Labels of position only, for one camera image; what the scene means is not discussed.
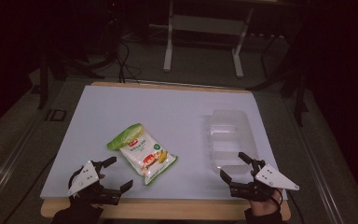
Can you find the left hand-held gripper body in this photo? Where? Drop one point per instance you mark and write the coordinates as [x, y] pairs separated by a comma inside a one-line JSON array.
[[84, 179]]

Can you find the white metal stand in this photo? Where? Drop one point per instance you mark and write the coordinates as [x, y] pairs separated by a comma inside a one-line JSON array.
[[205, 25]]

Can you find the white table mat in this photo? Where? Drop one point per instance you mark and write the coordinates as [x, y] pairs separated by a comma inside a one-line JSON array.
[[167, 112]]

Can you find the black floor socket plate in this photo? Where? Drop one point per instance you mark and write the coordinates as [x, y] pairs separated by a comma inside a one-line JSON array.
[[56, 115]]

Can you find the person's left hand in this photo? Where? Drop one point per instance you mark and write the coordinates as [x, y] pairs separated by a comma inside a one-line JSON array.
[[101, 176]]

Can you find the clear plastic container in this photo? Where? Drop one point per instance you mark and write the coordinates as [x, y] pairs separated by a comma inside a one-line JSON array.
[[230, 137]]

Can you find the green and white snack bag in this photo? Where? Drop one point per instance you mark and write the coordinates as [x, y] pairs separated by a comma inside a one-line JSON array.
[[143, 152]]

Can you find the person's right hand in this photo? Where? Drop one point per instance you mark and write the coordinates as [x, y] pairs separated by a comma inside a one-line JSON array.
[[265, 207]]

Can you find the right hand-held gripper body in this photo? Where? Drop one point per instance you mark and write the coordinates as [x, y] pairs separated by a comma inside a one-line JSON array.
[[273, 179]]

